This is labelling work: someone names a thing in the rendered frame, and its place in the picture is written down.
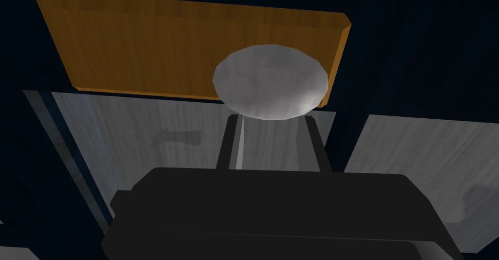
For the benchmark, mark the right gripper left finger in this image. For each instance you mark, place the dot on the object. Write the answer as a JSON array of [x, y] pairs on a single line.
[[229, 147]]

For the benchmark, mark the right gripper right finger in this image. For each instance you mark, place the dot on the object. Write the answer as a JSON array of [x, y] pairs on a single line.
[[314, 147]]

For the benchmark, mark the grey round knob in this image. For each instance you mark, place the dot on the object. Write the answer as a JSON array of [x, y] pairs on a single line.
[[269, 81]]

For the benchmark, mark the brown wooden drawer front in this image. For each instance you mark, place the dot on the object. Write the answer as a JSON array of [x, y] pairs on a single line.
[[148, 53]]

